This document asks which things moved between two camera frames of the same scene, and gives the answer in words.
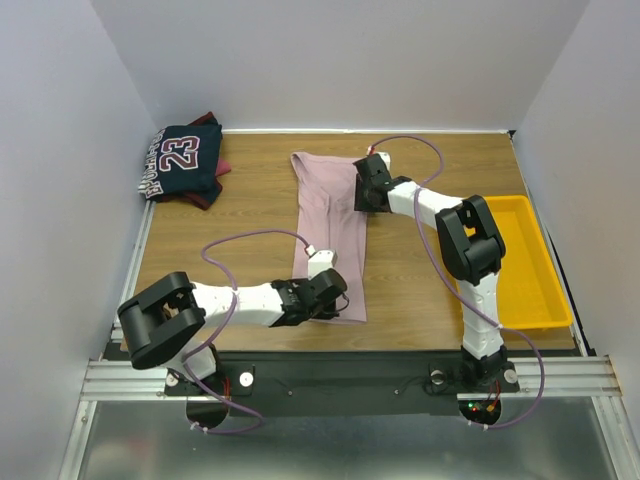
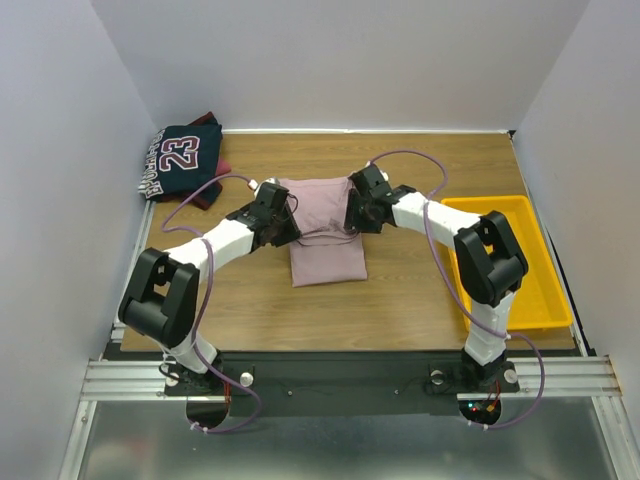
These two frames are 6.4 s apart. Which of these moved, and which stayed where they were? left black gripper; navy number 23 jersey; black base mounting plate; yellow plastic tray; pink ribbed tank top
Moved: left black gripper; pink ribbed tank top
Stayed: black base mounting plate; navy number 23 jersey; yellow plastic tray
